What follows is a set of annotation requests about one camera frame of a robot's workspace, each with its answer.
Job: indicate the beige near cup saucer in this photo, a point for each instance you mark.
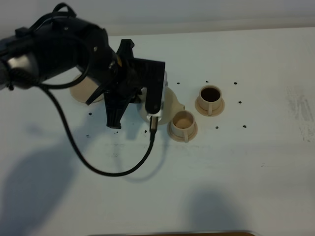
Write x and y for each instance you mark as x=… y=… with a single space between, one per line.
x=184 y=135

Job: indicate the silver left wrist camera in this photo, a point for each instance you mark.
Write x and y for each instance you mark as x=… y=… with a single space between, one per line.
x=151 y=74

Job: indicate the beige far cup saucer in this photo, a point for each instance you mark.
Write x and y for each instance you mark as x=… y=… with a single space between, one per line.
x=209 y=109

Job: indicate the beige cup saucer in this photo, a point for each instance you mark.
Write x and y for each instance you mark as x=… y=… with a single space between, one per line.
x=184 y=135
x=209 y=109

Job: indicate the beige teapot saucer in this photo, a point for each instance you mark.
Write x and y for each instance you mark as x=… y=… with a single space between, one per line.
x=82 y=91

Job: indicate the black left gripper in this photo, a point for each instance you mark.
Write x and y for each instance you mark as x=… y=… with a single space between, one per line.
x=124 y=82

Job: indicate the beige teacup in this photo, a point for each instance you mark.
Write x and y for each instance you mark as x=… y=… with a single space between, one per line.
x=183 y=119
x=210 y=93

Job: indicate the beige teapot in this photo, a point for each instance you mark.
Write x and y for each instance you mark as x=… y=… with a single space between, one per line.
x=171 y=106

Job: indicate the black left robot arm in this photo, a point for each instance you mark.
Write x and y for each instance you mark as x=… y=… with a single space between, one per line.
x=60 y=50

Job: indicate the beige far teacup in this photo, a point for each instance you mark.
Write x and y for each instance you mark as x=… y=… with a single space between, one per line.
x=210 y=93

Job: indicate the beige near teacup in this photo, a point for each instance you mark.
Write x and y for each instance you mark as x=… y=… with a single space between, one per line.
x=183 y=119

